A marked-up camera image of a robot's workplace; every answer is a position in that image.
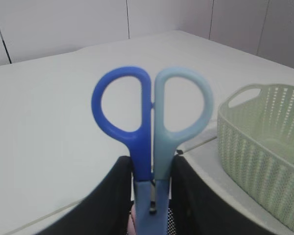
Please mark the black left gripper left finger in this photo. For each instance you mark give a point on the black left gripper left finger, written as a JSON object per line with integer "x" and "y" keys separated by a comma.
{"x": 105, "y": 211}

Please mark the blue scissors with sheath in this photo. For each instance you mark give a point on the blue scissors with sheath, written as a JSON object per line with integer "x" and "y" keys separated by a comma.
{"x": 152, "y": 145}

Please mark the green plastic woven basket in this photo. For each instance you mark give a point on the green plastic woven basket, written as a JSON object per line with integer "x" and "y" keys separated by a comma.
{"x": 256, "y": 147}

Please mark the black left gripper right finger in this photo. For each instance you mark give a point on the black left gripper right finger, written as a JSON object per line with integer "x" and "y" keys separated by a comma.
{"x": 205, "y": 201}

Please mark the pink scissors purple sheath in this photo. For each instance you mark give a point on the pink scissors purple sheath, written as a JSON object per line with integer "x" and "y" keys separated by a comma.
{"x": 131, "y": 228}

